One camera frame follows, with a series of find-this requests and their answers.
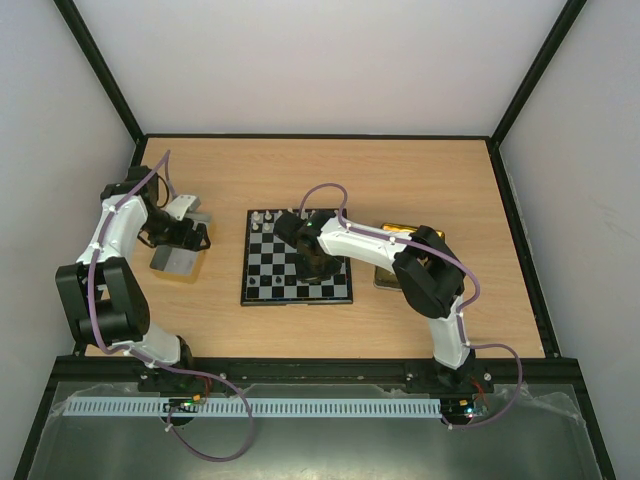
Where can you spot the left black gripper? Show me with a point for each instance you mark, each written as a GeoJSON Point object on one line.
{"type": "Point", "coordinates": [181, 239]}

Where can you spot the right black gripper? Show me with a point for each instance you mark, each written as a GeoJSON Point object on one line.
{"type": "Point", "coordinates": [316, 263]}

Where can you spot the silver gold tin lid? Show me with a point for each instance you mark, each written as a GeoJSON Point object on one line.
{"type": "Point", "coordinates": [179, 262]}

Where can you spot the black silver chess board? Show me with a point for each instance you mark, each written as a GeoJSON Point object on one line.
{"type": "Point", "coordinates": [266, 256]}

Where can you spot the gold tin with black pieces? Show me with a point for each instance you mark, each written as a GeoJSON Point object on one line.
{"type": "Point", "coordinates": [385, 279]}

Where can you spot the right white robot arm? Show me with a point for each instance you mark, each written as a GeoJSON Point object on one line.
{"type": "Point", "coordinates": [430, 277]}

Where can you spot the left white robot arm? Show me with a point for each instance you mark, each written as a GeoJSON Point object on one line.
{"type": "Point", "coordinates": [101, 298]}

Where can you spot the black aluminium frame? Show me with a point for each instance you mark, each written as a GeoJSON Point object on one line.
{"type": "Point", "coordinates": [550, 368]}

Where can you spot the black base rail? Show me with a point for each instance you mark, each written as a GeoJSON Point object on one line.
{"type": "Point", "coordinates": [411, 376]}

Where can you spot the white slotted cable duct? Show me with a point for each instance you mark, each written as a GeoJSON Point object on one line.
{"type": "Point", "coordinates": [260, 408]}

